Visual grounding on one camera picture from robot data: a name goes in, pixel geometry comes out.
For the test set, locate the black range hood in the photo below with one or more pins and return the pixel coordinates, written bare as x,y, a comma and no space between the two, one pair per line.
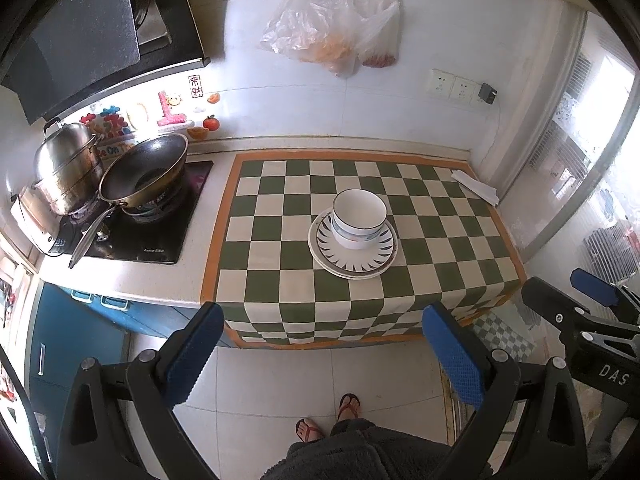
75,35

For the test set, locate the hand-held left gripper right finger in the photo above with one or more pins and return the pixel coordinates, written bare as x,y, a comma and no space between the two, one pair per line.
452,355

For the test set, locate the green checkered table cloth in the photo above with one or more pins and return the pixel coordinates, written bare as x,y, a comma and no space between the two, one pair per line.
270,260

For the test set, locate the glass sliding door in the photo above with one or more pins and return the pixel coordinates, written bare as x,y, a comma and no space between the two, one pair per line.
575,160

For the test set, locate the colourful letter wall sticker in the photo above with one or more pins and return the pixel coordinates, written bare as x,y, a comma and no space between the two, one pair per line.
112,127

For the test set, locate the pink number wall sticker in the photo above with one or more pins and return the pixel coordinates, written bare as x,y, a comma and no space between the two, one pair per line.
172,112

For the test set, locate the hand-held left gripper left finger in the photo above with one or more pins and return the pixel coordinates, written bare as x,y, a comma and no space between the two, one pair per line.
195,355

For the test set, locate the folded white cloth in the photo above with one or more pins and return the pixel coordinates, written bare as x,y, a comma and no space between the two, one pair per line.
477,187

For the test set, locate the white plate blue leaf rim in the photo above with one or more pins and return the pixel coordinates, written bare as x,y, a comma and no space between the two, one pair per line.
380,255

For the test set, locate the person's right foot in sandal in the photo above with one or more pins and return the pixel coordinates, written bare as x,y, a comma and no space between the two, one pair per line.
348,406

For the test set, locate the clear plastic bag red contents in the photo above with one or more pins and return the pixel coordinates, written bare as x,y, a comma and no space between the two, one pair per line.
382,45

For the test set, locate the white kitchen appliance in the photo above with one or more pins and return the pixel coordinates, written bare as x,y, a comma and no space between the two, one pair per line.
30,225

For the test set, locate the orange slice wall sticker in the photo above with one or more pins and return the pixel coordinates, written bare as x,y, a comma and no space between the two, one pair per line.
213,98

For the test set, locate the black gas stove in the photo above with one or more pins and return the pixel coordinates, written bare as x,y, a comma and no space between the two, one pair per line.
150,242

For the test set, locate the black plug adapter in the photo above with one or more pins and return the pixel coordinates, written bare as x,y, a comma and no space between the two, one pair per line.
487,93

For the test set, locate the clear plastic bag orange contents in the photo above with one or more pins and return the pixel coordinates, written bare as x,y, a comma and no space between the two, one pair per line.
320,25

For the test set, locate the steel steamer pot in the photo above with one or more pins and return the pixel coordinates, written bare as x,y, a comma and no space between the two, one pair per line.
65,165

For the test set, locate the orange half wall sticker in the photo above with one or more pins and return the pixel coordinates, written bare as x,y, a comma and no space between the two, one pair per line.
198,134

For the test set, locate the white floral plate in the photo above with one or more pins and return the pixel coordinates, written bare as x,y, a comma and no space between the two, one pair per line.
314,255

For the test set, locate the grey fleece robe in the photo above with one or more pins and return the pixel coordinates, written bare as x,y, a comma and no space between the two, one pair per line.
350,455

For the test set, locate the black wok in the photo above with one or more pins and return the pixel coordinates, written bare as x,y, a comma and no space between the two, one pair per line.
145,170

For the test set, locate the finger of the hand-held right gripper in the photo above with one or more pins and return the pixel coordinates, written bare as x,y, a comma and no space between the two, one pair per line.
550,305
595,287

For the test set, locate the red fruit wall sticker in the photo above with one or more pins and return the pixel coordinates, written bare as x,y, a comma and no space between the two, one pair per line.
210,122

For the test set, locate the person's left foot in sandal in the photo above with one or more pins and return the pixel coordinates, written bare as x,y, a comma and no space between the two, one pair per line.
309,430

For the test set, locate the blue kitchen cabinet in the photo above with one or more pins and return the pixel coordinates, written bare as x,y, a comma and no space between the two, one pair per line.
65,340

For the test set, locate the person's foot in sandal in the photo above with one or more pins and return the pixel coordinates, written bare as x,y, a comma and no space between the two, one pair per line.
348,406
309,430

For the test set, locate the white bowl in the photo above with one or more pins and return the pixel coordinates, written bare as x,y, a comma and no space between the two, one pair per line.
360,210

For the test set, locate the white wall outlet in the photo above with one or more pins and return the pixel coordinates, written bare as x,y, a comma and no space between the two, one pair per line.
463,91
441,83

